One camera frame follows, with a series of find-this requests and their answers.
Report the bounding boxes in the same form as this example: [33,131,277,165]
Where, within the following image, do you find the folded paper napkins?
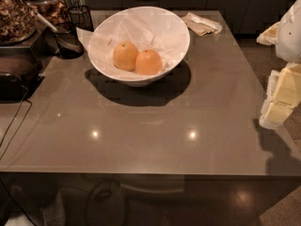
[182,12,223,36]

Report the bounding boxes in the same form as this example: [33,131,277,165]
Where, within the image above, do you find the black wire mesh cup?
[68,6,94,32]

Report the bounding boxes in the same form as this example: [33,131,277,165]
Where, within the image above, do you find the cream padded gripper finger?
[256,22,279,45]
[259,63,301,130]

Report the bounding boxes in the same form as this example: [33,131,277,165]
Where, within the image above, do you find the black power cable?
[0,85,33,160]

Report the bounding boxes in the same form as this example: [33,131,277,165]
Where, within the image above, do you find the large jar of dried snacks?
[0,0,36,46]

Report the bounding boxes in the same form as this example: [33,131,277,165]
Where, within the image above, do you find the white paper bowl liner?
[76,8,189,80]

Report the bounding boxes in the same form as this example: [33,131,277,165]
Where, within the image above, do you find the dark glass bowl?
[54,22,84,59]

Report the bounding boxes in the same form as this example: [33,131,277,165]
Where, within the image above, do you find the orange fruit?
[135,49,163,75]
[113,41,139,71]

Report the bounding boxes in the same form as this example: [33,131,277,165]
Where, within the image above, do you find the white ceramic bowl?
[87,6,191,88]

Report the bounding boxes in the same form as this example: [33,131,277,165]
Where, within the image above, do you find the dark appliance on left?
[0,50,43,102]

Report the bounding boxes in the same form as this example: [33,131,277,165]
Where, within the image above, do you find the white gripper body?
[276,0,301,63]

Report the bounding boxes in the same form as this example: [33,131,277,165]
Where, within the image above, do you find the white utensil handle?
[29,8,57,32]

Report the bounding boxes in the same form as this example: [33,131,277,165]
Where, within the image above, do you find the glass jar of nuts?
[25,0,70,25]

